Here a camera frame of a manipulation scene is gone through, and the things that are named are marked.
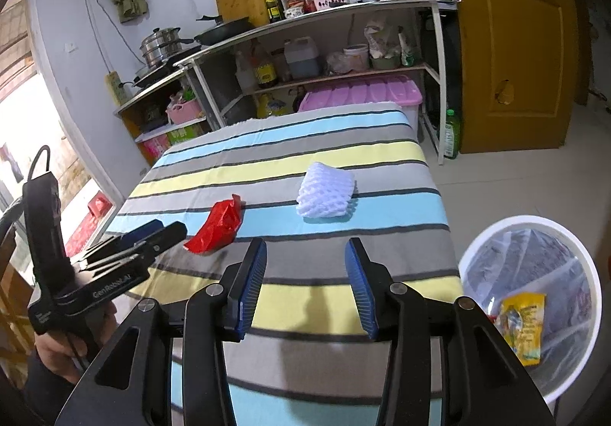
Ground pink basket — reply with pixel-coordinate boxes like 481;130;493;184
166;99;204;125

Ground pink cup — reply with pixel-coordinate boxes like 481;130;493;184
343;44;370;72

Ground wooden side shelf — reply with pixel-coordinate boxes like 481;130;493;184
113;68;212;167

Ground white shelf rack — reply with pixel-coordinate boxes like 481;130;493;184
174;0;461;166

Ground green plastic bottle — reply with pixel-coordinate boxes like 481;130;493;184
441;108;463;160

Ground white trash bin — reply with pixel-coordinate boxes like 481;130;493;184
457;215;603;415

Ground red floor mat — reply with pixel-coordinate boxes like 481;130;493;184
64;192;113;258

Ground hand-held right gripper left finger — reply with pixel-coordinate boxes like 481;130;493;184
55;237;268;426

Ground person's left forearm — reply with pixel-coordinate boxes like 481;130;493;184
21;352;89;426

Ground red plastic wrapper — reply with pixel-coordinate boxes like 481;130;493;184
184;193;243;255

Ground steel pot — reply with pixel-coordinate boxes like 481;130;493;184
140;27;194;68

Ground white plastic bottle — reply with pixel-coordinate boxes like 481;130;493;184
234;51;259;93

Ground plastic oil jug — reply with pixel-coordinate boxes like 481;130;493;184
284;37;320;78

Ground yellow cooking oil bottle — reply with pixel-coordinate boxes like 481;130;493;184
257;92;294;119

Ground person's left hand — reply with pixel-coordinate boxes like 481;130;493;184
34;304;118;386

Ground wooden door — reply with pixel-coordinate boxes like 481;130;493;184
436;0;580;154

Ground pink lid storage box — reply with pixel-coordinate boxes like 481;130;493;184
298;75;424;143

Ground black frying pan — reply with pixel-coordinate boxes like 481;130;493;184
195;15;256;47

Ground yellow snack wrapper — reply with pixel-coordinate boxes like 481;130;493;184
494;292;548;368

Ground clear plastic bin liner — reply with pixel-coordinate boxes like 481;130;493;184
465;225;593;389

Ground green cardboard box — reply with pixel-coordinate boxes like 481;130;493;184
167;120;207;145

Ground yellow power strip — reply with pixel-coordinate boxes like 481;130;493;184
105;71;128;107

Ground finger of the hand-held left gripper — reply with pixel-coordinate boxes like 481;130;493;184
79;218;165;264
79;222;188;271

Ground crumpled plastic bags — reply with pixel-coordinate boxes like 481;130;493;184
365;18;421;69

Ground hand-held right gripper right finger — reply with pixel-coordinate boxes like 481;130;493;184
344;237;557;426

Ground striped blanket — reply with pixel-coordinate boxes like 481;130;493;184
102;102;466;426

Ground yellow label sauce bottle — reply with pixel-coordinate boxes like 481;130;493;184
252;40;278;89

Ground black stove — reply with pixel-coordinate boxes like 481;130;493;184
131;65;178;89

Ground white foam fruit net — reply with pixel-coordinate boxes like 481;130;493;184
296;162;358;219

